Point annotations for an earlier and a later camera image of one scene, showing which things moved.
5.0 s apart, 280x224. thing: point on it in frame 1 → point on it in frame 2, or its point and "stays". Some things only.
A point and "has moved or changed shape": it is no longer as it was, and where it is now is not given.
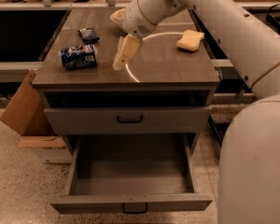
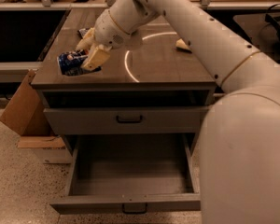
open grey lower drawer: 133,174 stays
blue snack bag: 78,56 has moved or changed shape
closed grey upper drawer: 126,120 stays
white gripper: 135,20 → 109,32
